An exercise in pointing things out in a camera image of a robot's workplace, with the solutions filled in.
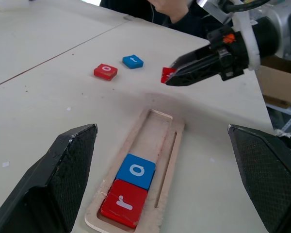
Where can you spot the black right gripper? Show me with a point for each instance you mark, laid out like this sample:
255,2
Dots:
230,53

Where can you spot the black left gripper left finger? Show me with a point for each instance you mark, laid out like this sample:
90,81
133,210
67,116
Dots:
41,179

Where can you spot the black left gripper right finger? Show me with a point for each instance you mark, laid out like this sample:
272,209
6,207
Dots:
269,174

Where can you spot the red letter b block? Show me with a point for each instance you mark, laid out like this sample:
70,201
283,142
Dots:
166,74

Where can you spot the blue letter t block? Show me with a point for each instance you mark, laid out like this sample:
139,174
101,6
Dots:
133,61

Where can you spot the red letter r block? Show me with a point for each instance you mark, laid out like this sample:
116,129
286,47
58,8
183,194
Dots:
124,202

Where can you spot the wooden letter tray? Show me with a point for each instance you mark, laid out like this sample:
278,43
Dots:
149,140

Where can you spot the red letter o block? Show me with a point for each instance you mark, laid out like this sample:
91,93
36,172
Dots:
106,71

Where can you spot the blue letter o block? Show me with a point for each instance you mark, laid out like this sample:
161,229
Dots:
137,171

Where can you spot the person's bare hand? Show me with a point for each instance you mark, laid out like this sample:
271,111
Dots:
171,9

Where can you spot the person in dark clothing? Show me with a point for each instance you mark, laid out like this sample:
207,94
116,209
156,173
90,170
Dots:
191,21

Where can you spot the grey metal shelf rack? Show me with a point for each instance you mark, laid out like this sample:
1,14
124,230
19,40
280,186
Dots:
287,116

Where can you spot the brown cardboard box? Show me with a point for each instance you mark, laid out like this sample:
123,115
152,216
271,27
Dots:
281,80

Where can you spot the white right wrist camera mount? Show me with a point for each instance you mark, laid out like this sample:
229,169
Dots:
253,48

